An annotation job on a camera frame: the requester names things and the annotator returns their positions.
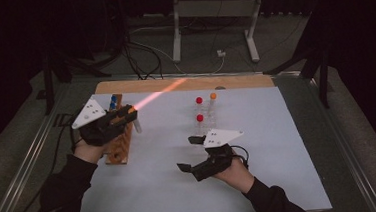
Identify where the white floor cable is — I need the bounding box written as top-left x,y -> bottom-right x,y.
129,20 -> 227,80

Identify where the person's left hand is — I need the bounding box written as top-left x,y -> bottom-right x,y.
72,136 -> 110,166

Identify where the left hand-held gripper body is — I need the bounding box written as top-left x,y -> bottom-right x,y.
69,94 -> 131,149

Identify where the black floor cable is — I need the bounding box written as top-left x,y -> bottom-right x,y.
25,110 -> 83,205

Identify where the white metal stand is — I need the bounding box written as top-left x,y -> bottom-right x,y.
168,0 -> 271,69

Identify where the white table sheet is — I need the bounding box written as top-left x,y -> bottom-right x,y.
65,77 -> 334,212

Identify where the red capped test tube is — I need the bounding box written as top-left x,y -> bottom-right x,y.
196,113 -> 206,136
194,96 -> 205,115

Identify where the bundle of black cables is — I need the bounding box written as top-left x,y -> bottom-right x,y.
121,34 -> 164,82

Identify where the clear plastic tube rack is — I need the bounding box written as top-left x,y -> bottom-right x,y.
191,98 -> 221,150

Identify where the aluminium floor rail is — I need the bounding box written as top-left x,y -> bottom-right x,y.
305,72 -> 376,212
0,83 -> 81,212

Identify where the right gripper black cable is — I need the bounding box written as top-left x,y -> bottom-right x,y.
230,143 -> 251,171

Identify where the wooden test tube rack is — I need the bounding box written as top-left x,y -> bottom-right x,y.
99,92 -> 138,167

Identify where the person's right hand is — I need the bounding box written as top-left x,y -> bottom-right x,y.
212,153 -> 257,196

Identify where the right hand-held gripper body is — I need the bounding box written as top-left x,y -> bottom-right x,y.
189,125 -> 248,183

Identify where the black stand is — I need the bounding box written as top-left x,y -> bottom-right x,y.
259,9 -> 333,114
38,40 -> 114,117

